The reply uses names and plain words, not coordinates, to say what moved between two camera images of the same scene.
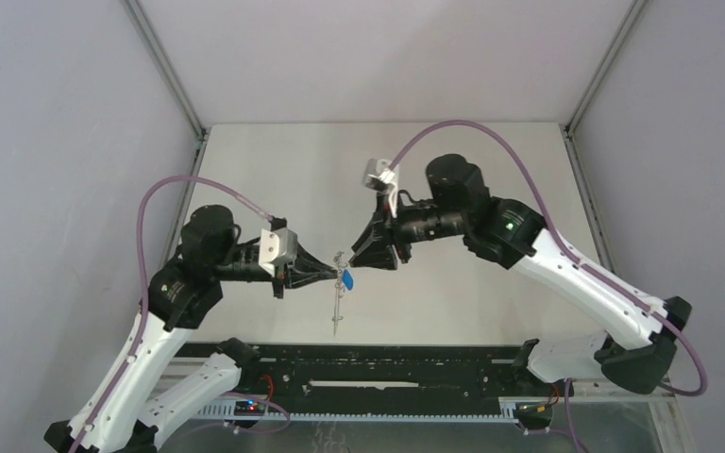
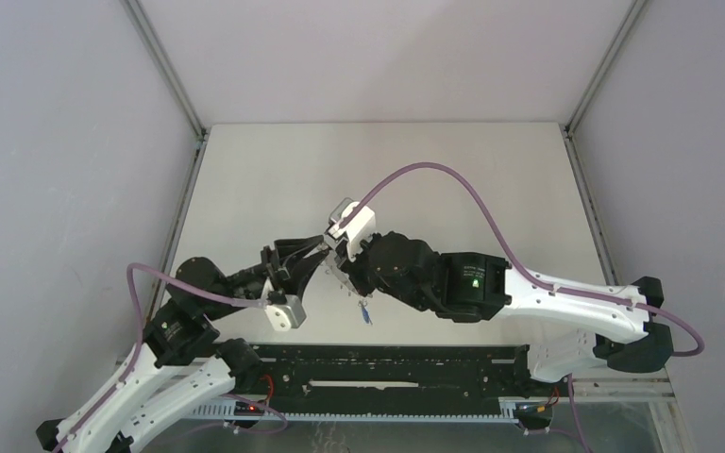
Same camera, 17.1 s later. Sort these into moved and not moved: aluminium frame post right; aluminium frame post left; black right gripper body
Moved: black right gripper body
Not moved: aluminium frame post left; aluminium frame post right
